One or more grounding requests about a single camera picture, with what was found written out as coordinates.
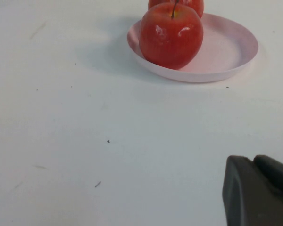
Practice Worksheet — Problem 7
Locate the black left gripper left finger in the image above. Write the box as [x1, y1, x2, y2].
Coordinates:
[222, 155, 283, 226]

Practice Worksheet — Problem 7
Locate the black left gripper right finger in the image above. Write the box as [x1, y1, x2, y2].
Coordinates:
[252, 154, 283, 205]

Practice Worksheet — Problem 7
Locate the red plastic apple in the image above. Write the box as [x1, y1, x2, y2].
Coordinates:
[138, 0, 204, 71]
[148, 0, 205, 19]

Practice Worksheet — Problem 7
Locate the pink round plate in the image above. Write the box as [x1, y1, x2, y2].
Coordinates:
[126, 13, 259, 83]

